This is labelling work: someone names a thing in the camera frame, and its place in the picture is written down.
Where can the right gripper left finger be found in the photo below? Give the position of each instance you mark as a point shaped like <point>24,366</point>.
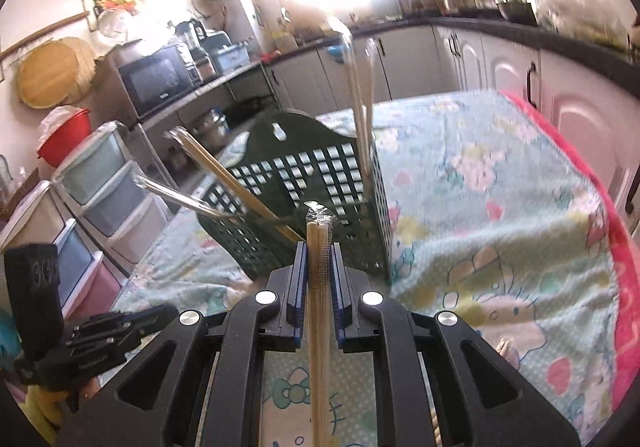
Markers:
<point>290,283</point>

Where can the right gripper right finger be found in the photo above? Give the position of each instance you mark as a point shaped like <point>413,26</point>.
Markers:
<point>347,286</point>

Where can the wooden chopstick pair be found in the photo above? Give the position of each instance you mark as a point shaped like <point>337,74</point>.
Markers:
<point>319,318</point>

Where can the chopsticks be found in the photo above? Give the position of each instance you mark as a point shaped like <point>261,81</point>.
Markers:
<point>204,159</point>
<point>181,199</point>
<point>503,346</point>
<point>354,90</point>
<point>371,51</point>

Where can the dark green utensil basket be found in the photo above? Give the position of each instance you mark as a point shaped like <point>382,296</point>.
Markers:
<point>289,161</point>

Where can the plastic drawer unit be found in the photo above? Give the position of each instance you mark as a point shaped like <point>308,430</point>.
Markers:
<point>101,222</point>

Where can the stacked steel pots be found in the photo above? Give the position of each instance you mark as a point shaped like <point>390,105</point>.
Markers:
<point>211,130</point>

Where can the pink blanket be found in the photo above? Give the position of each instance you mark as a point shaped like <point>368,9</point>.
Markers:
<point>606,232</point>

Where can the red plastic basin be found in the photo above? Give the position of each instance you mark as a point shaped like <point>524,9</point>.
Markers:
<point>61,131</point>

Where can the white lower cabinets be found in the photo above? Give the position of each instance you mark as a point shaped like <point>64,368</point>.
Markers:
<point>588,93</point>

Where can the black microwave oven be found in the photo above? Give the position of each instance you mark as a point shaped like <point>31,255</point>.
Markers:
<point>149,83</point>

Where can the round bamboo tray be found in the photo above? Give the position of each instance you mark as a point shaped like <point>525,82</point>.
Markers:
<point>55,73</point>

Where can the black blender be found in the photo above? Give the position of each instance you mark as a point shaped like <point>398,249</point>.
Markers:
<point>186,32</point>

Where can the fruit wall picture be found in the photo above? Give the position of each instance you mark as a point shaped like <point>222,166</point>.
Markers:
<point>100,10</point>

